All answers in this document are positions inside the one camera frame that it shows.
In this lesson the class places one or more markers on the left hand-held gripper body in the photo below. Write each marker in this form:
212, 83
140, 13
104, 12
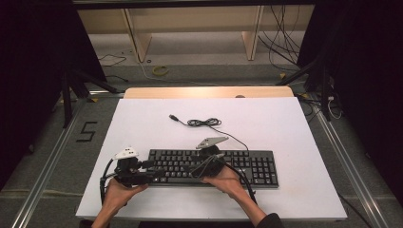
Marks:
128, 172

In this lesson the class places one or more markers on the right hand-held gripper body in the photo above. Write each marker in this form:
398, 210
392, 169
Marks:
210, 158

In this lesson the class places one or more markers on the black computer keyboard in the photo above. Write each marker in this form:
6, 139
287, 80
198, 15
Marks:
253, 164

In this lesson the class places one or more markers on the person's left hand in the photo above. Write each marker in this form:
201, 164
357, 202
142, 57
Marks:
118, 193

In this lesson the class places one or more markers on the person's right hand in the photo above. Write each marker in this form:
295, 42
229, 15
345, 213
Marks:
228, 183

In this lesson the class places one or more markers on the small dark round object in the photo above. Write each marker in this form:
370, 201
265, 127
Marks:
239, 96

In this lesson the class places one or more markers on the light wooden table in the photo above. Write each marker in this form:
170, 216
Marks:
190, 92

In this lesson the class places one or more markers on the person's right dark sleeve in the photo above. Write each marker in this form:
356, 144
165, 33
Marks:
271, 221

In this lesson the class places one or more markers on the yellow tape roll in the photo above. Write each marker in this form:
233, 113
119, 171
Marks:
154, 71

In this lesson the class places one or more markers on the black tripod stand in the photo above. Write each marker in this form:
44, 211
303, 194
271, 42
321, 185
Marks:
324, 95
66, 101

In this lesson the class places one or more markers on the yellow tape piece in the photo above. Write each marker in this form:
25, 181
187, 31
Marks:
282, 75

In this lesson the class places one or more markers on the light wooden shelf unit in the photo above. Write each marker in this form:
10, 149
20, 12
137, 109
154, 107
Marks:
142, 44

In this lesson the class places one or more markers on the black curtain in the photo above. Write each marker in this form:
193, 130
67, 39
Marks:
370, 79
31, 79

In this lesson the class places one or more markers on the aluminium floor rail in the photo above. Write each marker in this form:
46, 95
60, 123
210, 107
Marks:
47, 171
351, 171

